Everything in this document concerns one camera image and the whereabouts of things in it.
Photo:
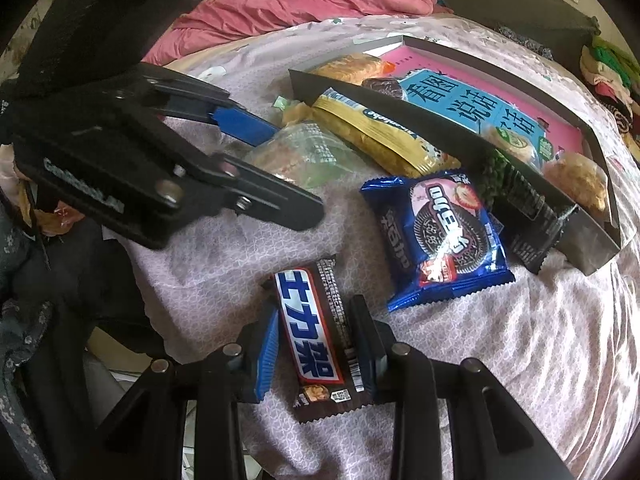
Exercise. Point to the flaky pastry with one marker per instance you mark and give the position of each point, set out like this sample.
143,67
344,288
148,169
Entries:
575,177

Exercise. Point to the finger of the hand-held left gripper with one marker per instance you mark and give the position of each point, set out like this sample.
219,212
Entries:
280,202
240,122

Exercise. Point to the pink quilt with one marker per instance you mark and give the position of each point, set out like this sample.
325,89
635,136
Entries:
300,5

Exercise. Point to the clear-wrapped round pastry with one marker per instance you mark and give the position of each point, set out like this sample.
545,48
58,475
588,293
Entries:
305,157

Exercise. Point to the black snack packet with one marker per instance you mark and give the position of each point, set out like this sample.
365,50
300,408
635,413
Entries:
525,215

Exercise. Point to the yellow wafer packet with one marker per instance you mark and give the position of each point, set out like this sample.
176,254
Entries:
380,140

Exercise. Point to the blue cookie packet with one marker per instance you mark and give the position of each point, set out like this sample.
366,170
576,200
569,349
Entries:
440,240

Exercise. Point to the pink floral bed sheet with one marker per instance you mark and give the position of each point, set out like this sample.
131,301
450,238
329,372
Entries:
500,360

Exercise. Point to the dark floral clothing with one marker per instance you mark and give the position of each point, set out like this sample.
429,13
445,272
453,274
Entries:
30,360

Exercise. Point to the dark patterned cloth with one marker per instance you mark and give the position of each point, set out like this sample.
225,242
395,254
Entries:
525,40

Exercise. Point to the orange cracker packet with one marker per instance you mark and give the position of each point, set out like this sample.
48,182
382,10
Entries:
350,67

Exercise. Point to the green-label round pastry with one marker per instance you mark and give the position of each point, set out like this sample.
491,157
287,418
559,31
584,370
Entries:
510,145

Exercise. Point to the pile of folded clothes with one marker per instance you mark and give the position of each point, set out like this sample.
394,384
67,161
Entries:
610,75

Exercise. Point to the pink book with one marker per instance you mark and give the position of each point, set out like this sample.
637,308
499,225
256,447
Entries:
450,95

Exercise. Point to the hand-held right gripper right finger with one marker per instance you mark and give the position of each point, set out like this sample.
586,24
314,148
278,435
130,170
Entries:
367,355

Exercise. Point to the dark cardboard box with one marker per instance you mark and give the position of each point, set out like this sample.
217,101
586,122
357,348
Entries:
585,245

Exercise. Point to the brown chocolate bar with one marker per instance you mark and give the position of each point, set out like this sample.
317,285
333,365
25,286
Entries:
315,330

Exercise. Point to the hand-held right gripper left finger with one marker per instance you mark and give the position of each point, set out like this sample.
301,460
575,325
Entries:
265,355

